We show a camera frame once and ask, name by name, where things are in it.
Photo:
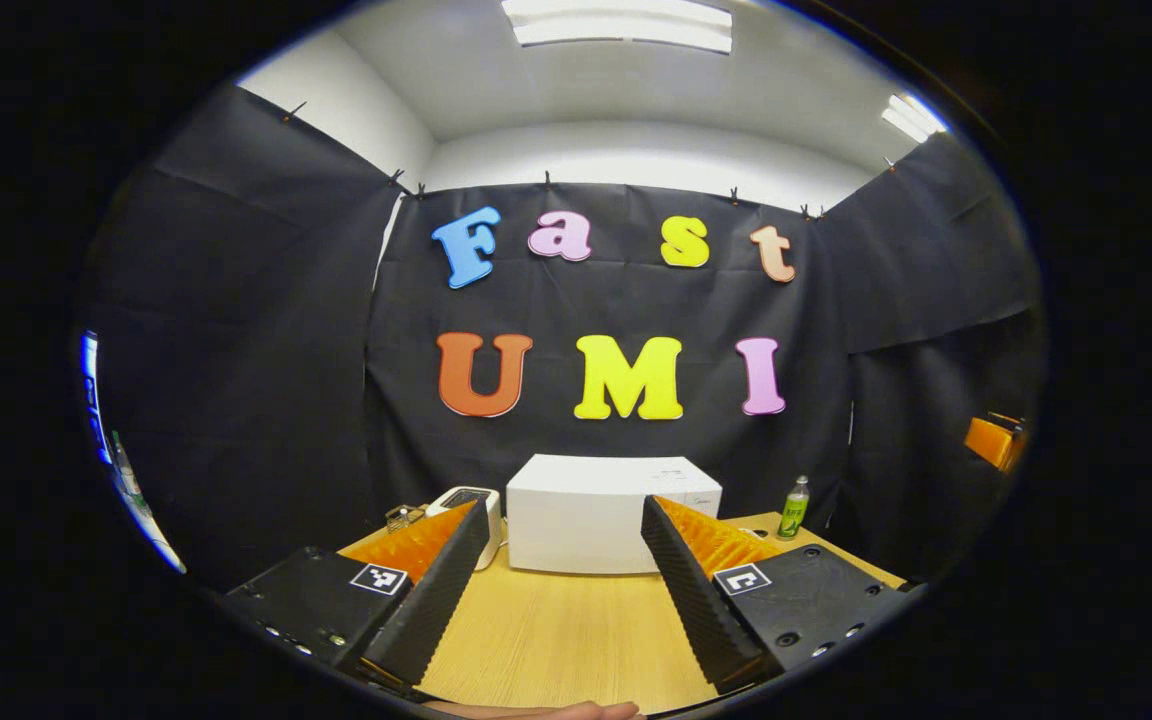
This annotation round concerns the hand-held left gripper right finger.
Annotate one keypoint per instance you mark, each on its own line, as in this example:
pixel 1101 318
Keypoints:
pixel 696 600

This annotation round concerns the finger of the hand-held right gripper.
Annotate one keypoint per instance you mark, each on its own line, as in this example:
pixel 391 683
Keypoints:
pixel 988 440

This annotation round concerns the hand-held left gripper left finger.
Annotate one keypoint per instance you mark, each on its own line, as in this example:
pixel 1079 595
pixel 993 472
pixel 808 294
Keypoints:
pixel 436 600

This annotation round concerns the white microwave oven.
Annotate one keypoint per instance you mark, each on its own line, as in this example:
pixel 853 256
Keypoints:
pixel 576 520

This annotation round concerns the small white toaster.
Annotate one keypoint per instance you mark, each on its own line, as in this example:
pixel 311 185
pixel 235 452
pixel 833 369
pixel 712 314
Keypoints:
pixel 489 530

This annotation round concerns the green drink bottle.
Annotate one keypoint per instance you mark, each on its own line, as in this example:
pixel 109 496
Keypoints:
pixel 793 515

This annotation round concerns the black backdrop cloth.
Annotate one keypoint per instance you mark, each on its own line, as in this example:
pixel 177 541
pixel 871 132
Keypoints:
pixel 266 330

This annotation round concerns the small ceiling light panel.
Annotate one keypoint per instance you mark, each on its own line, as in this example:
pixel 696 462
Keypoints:
pixel 913 117

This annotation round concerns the row of black cloth clips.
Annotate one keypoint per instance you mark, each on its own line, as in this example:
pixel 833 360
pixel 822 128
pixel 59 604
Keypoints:
pixel 548 181

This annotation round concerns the large ceiling light panel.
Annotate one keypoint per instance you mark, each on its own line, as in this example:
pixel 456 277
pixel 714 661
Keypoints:
pixel 616 25

